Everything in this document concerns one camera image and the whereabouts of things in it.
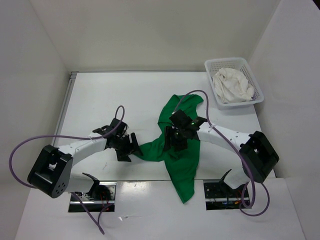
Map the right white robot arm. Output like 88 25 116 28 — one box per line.
163 116 280 197

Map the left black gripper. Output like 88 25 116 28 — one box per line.
113 132 143 162

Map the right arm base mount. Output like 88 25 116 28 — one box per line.
203 179 244 211

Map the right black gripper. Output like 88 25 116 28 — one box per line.
163 125 188 152

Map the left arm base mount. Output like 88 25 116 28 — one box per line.
68 181 117 213

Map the green t shirt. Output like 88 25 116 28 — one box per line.
135 94 204 204

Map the white plastic basket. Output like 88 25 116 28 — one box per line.
204 57 265 110

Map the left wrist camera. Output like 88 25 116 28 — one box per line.
110 118 129 136

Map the white t shirt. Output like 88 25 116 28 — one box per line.
212 68 255 104

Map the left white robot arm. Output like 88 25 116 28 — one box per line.
27 125 143 200

